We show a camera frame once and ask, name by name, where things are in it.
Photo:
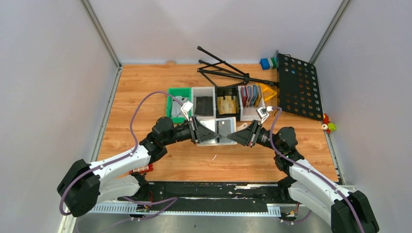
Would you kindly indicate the white bin with black cards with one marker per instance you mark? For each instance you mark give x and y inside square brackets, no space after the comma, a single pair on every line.
[203,91]

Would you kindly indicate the yellow triangle frame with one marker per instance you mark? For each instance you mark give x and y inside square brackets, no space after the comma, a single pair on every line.
[268,93]

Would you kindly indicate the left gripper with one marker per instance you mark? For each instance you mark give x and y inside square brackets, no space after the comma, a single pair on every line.
[194,129]

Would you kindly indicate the red card holder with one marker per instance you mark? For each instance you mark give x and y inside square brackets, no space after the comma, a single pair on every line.
[244,95]

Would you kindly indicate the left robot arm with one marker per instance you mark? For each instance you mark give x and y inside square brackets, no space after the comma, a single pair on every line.
[87,184]

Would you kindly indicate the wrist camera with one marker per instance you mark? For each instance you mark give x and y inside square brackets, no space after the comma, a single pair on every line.
[185,109]
[264,113]

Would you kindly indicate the red toy block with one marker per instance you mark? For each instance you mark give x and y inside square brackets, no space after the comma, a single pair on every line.
[142,169]

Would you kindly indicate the black music stand desk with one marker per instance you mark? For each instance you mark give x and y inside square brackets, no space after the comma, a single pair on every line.
[298,87]

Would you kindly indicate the white cards stack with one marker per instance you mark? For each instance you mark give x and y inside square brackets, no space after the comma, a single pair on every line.
[175,111]

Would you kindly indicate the white slotted cable duct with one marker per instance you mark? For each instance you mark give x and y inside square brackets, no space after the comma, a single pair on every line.
[135,209]

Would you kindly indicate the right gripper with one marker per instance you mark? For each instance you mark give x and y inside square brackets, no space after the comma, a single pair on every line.
[254,134]

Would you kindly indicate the dark grey credit card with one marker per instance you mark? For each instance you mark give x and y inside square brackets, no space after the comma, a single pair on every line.
[223,128]

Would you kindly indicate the green bin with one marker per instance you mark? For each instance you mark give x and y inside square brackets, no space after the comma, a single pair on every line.
[182,91]

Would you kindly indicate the gold cards stack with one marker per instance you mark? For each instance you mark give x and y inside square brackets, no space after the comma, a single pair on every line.
[227,105]

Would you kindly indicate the white bin with card holders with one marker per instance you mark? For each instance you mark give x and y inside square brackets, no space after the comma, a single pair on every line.
[249,113]

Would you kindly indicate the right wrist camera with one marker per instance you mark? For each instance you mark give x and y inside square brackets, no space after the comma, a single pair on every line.
[264,113]

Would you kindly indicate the black cards stack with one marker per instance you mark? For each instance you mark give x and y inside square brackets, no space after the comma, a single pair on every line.
[204,106]

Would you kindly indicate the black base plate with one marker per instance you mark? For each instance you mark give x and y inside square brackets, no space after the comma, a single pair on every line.
[215,196]

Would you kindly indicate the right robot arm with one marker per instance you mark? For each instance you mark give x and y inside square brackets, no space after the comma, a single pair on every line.
[343,210]

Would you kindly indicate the blue green toy block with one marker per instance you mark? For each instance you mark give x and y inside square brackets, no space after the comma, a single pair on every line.
[268,63]

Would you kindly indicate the blue card holder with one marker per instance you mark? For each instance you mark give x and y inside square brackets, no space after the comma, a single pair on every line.
[254,94]

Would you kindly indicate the black tripod legs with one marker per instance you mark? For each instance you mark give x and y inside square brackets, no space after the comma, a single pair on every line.
[224,69]

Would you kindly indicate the red green toy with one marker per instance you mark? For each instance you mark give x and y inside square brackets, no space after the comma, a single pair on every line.
[327,125]

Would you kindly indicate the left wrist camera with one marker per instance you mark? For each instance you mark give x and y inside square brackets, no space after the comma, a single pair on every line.
[185,109]

